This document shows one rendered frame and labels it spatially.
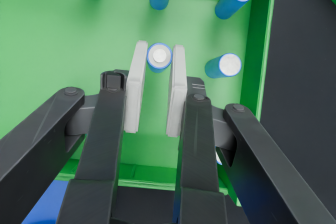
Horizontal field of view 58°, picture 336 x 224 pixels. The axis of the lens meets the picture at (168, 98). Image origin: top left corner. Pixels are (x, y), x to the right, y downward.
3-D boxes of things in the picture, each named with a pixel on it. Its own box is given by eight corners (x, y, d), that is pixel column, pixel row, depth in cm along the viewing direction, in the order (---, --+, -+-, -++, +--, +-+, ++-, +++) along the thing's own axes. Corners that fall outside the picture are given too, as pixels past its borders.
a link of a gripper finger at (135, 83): (137, 134, 16) (123, 133, 16) (144, 80, 22) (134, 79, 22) (141, 83, 15) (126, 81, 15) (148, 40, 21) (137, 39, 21)
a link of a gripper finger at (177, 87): (172, 86, 15) (187, 88, 15) (173, 43, 21) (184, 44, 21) (165, 137, 16) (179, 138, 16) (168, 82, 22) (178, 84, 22)
